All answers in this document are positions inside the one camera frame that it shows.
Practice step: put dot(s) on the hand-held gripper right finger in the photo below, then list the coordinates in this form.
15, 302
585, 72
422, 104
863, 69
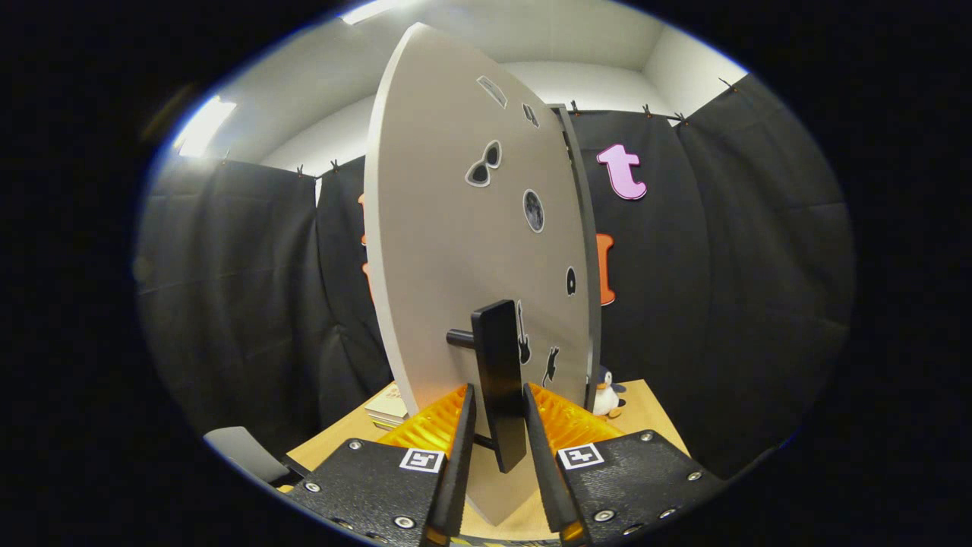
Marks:
541, 471

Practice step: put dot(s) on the penguin plush toy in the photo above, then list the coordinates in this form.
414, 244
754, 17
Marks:
605, 399

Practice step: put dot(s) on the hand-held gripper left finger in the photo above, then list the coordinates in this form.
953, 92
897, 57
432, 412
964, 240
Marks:
459, 471

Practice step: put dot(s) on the black backdrop cloth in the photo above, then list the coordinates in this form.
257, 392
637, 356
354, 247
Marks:
721, 304

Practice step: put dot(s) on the grey shoe cabinet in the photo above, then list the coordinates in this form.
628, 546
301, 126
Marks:
594, 266

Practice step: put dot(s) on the yellow spine book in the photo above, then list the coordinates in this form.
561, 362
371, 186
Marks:
391, 422

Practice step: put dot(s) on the beige cover book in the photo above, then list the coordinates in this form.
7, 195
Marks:
387, 403

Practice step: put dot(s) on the white shoe cabinet door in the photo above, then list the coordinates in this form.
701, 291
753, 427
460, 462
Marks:
440, 266

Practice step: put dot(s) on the ceiling light panel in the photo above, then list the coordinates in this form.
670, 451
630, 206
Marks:
368, 11
205, 125

